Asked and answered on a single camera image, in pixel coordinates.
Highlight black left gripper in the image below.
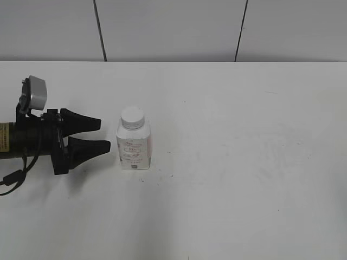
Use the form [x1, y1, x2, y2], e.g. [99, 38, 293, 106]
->
[15, 105, 111, 175]

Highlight white square drink bottle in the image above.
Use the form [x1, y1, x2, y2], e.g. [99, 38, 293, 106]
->
[116, 120, 152, 170]

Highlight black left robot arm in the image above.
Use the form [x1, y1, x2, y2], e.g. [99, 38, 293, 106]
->
[1, 107, 111, 175]

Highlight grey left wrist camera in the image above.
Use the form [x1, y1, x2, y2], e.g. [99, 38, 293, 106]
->
[19, 75, 47, 114]

